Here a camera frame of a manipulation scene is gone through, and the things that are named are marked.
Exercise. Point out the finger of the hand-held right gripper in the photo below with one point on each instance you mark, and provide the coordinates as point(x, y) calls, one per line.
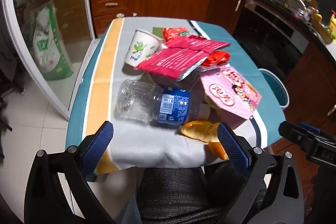
point(294, 134)
point(309, 128)

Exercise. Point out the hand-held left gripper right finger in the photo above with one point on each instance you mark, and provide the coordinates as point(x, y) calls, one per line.
point(232, 148)

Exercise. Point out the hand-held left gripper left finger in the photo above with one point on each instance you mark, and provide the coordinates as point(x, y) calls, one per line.
point(98, 146)

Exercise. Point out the small orange peel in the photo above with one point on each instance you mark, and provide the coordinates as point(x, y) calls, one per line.
point(218, 149)

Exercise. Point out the large orange peel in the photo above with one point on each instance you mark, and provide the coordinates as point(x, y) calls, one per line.
point(199, 130)

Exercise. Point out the teal trash bin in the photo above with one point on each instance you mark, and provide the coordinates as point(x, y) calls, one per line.
point(275, 87)

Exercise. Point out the pink snack box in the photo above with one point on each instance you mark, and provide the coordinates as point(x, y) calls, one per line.
point(231, 90)

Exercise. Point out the large red snack packet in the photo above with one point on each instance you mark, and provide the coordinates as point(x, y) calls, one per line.
point(168, 62)

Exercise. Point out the plain wooden cabinet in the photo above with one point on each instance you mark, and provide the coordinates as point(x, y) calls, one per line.
point(315, 77)

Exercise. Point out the clear plastic bottle blue label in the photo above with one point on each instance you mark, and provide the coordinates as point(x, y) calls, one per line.
point(136, 100)

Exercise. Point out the crumpled red wrapper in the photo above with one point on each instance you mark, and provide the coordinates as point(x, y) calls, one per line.
point(216, 57)

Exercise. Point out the green white rice sack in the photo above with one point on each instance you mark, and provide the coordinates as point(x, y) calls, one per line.
point(50, 56)

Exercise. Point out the white paper cup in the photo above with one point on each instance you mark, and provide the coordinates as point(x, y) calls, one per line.
point(139, 48)

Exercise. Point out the black built-in oven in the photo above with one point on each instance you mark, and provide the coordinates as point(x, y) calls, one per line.
point(267, 29)

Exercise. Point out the flat red snack packet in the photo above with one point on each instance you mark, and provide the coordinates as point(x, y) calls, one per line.
point(199, 44)

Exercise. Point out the red orange snack wrapper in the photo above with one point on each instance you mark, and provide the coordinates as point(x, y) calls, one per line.
point(172, 32)

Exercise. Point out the green folded paper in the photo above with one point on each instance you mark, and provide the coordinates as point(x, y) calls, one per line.
point(157, 29)

